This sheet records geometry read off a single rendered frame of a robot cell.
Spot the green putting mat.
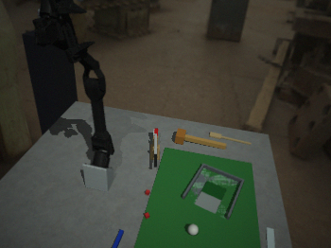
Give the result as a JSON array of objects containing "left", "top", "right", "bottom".
[{"left": 134, "top": 148, "right": 261, "bottom": 248}]

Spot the white golf ball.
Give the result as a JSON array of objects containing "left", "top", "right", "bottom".
[{"left": 188, "top": 223, "right": 199, "bottom": 236}]

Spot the wooden mallet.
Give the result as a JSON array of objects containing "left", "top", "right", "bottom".
[{"left": 175, "top": 128, "right": 227, "bottom": 150}]

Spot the blue long bar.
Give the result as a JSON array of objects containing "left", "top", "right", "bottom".
[{"left": 113, "top": 229, "right": 124, "bottom": 248}]

